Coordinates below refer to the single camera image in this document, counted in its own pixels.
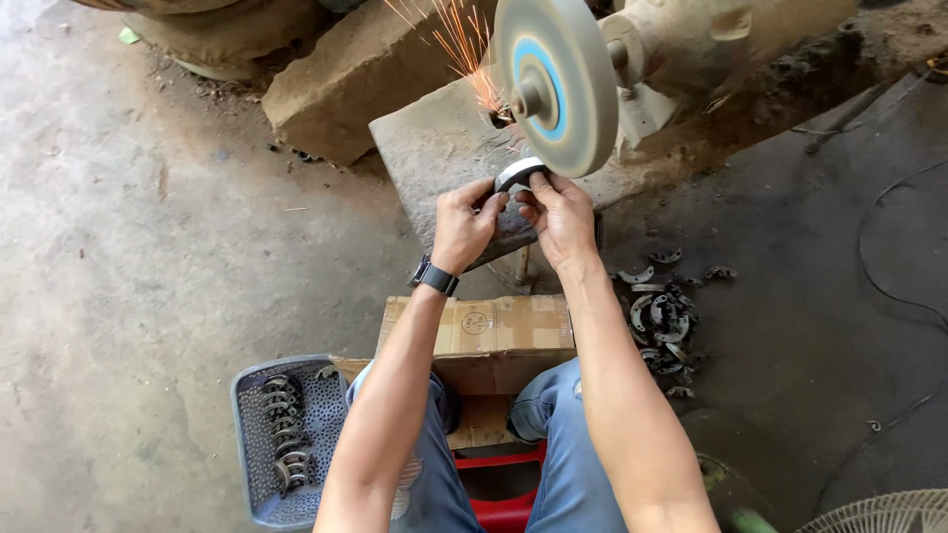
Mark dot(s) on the person's left hand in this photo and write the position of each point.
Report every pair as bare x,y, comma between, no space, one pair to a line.
461,229

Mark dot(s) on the person's right hand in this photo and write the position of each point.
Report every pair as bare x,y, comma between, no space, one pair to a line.
564,222

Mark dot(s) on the curved metal brake shoe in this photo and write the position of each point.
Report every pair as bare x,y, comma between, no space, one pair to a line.
518,174

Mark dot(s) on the black wristwatch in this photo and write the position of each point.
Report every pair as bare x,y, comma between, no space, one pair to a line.
435,278

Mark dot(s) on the grey stone block stand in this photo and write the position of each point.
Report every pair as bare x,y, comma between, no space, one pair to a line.
437,163

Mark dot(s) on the brown cardboard box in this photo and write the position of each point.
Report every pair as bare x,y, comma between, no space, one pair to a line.
503,333

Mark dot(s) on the grey grinding wheel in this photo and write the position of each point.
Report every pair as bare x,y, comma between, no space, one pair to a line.
557,83

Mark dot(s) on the pile of scattered brake shoes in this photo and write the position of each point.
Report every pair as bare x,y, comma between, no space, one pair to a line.
666,322

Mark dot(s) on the brown stone block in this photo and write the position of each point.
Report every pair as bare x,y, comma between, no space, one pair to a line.
355,81

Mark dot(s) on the dusty bench grinder motor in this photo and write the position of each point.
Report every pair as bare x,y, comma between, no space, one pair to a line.
711,52

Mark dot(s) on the person's blue jeans legs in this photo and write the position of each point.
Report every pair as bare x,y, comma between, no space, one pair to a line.
563,451

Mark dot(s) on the grey perforated plastic basket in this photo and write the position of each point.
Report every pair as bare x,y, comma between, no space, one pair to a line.
311,414

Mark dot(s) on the red plastic stool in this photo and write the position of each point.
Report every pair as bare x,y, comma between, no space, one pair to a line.
503,488

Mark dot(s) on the row of brake shoes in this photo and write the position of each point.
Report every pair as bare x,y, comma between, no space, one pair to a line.
287,433

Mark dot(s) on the old rubber tyre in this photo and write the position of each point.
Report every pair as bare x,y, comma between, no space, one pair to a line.
222,37

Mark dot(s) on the green scrap of paper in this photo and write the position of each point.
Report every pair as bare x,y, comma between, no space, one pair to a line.
128,35

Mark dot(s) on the white fan guard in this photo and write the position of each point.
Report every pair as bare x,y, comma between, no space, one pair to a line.
881,512

